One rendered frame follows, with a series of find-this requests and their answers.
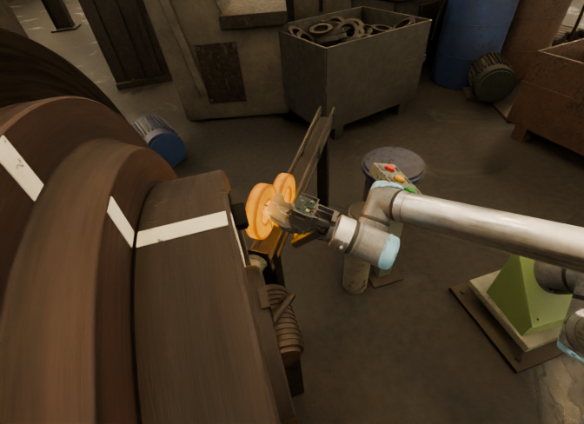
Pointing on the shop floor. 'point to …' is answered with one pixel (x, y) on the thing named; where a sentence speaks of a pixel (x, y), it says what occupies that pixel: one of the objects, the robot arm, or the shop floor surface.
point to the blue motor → (161, 138)
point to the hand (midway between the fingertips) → (262, 206)
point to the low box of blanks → (553, 97)
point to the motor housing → (288, 340)
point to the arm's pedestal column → (502, 340)
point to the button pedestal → (379, 277)
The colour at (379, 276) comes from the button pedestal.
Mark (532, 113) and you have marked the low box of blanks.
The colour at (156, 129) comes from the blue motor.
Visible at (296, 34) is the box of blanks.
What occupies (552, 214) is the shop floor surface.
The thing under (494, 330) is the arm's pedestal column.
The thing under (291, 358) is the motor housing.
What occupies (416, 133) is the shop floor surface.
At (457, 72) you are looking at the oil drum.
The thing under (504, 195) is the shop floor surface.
